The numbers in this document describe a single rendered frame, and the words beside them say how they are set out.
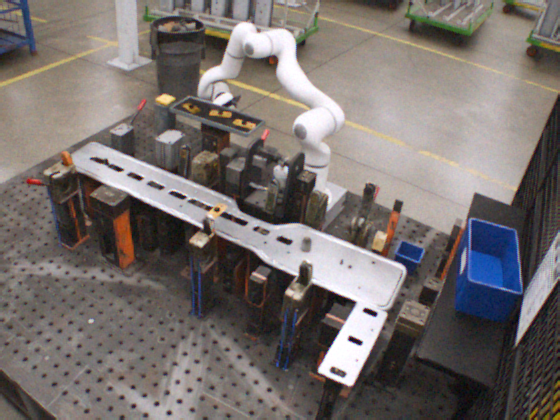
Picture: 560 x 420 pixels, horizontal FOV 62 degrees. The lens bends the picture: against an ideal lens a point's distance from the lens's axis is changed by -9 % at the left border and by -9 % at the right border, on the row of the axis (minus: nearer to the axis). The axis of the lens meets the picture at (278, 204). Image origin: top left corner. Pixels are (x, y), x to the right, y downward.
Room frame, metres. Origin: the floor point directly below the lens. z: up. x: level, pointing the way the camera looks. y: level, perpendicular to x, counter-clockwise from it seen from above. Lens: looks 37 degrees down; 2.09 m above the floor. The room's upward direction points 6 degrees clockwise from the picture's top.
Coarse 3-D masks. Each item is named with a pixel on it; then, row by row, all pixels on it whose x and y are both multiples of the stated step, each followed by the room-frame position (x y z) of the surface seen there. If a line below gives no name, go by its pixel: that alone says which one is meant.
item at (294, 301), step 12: (288, 288) 0.99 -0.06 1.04; (300, 288) 0.99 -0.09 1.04; (288, 300) 0.96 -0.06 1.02; (300, 300) 0.95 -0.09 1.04; (288, 312) 0.96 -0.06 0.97; (300, 312) 0.97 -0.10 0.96; (288, 324) 0.96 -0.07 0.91; (300, 324) 1.00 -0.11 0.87; (288, 336) 0.97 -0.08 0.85; (300, 336) 1.01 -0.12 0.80; (276, 348) 0.97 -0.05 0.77; (288, 348) 0.95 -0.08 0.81; (300, 348) 1.02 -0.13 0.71; (276, 360) 0.96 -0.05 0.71; (288, 360) 0.95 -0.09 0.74
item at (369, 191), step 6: (366, 186) 1.29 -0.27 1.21; (372, 186) 1.31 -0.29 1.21; (366, 192) 1.27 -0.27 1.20; (372, 192) 1.28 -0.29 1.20; (366, 198) 1.30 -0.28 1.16; (372, 198) 1.29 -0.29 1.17; (360, 204) 1.30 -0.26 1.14; (366, 204) 1.30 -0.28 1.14; (360, 210) 1.29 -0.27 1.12; (366, 210) 1.29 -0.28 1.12; (360, 216) 1.29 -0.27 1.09; (366, 216) 1.28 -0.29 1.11; (366, 222) 1.28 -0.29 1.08; (354, 228) 1.28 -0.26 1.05
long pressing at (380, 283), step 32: (128, 160) 1.60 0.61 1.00; (128, 192) 1.40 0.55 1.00; (160, 192) 1.42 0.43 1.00; (192, 192) 1.44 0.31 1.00; (224, 224) 1.29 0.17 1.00; (256, 224) 1.30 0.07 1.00; (288, 224) 1.32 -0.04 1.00; (288, 256) 1.17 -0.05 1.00; (320, 256) 1.18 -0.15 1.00; (352, 256) 1.20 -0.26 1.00; (352, 288) 1.05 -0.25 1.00; (384, 288) 1.07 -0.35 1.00
